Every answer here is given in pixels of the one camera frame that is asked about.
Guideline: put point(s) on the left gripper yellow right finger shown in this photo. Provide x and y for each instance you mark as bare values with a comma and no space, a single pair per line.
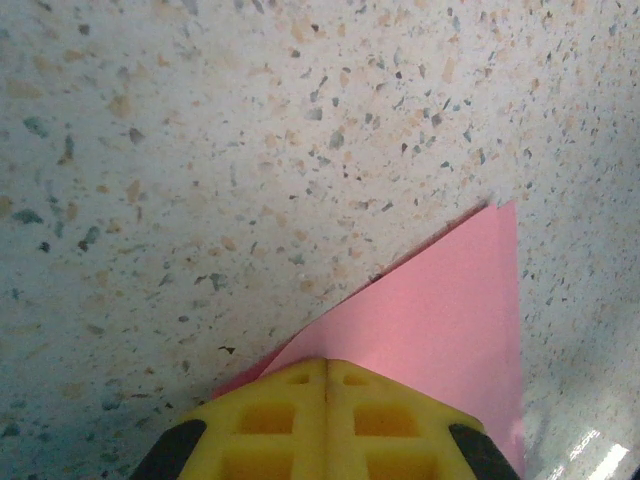
380,430

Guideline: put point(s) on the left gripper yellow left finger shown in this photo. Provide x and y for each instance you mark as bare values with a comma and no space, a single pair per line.
280,430

